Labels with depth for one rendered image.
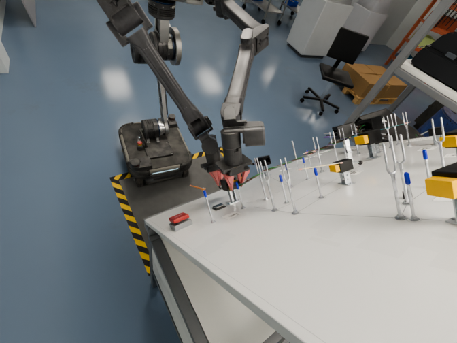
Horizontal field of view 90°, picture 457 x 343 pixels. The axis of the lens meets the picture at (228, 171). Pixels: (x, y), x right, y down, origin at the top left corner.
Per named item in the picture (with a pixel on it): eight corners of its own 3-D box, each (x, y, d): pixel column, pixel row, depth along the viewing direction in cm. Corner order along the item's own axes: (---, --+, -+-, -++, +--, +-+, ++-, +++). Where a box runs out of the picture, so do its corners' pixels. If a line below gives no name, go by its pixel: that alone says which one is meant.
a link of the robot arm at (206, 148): (207, 114, 88) (188, 126, 88) (206, 116, 76) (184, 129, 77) (223, 141, 91) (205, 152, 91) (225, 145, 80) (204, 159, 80)
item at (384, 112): (350, 124, 142) (357, 116, 137) (378, 115, 160) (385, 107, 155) (395, 162, 128) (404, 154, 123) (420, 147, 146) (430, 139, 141)
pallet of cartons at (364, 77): (359, 108, 400) (375, 88, 371) (329, 82, 440) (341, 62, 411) (394, 103, 449) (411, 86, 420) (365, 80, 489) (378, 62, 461)
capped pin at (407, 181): (411, 217, 41) (402, 171, 40) (421, 218, 40) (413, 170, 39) (407, 220, 40) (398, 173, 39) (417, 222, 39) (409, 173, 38)
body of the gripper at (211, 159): (230, 164, 90) (226, 145, 88) (205, 171, 87) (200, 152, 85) (224, 161, 96) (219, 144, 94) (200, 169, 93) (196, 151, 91)
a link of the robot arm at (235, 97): (242, 55, 96) (240, 27, 86) (256, 55, 95) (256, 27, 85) (222, 136, 75) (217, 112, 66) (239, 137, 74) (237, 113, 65)
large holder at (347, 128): (377, 145, 115) (372, 117, 113) (342, 154, 117) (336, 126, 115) (370, 145, 122) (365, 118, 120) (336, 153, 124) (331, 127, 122)
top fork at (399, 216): (400, 221, 41) (385, 143, 39) (392, 218, 42) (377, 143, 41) (409, 218, 41) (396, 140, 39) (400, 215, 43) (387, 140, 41)
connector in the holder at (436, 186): (464, 195, 32) (461, 177, 32) (454, 199, 31) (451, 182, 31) (435, 191, 35) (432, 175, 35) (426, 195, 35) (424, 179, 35)
